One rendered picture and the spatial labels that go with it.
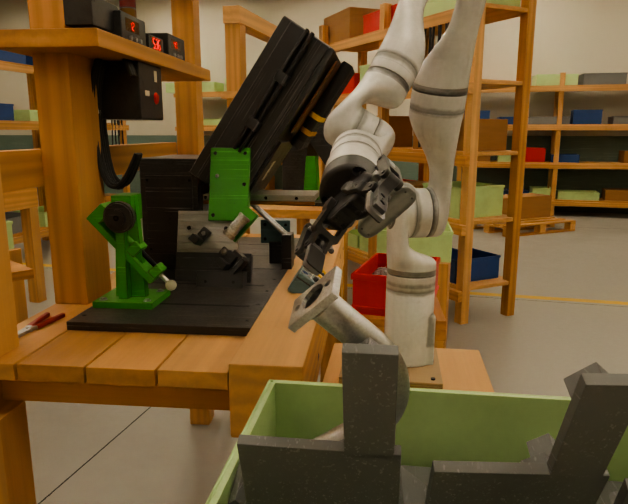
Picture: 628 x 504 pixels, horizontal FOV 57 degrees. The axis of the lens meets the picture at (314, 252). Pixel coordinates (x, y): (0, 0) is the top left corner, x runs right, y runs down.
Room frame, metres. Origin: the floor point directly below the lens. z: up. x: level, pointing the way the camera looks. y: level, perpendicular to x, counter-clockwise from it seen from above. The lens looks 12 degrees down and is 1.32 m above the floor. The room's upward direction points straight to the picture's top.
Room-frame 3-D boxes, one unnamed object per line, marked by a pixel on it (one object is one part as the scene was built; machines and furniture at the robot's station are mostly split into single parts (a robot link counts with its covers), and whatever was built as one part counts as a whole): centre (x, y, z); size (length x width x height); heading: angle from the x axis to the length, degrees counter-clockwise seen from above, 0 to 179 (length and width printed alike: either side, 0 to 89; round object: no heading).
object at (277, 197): (1.84, 0.18, 1.11); 0.39 x 0.16 x 0.03; 84
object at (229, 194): (1.69, 0.24, 1.17); 0.13 x 0.12 x 0.20; 174
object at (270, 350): (1.74, 0.01, 0.82); 1.50 x 0.14 x 0.15; 174
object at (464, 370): (1.07, -0.18, 0.83); 0.32 x 0.32 x 0.04; 82
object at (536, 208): (7.90, -2.83, 0.22); 1.20 x 0.80 x 0.44; 116
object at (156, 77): (1.68, 0.51, 1.42); 0.17 x 0.12 x 0.15; 174
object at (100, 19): (1.51, 0.54, 1.59); 0.15 x 0.07 x 0.07; 174
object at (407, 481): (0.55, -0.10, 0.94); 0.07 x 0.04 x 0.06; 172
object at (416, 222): (1.07, -0.18, 1.13); 0.09 x 0.09 x 0.17; 10
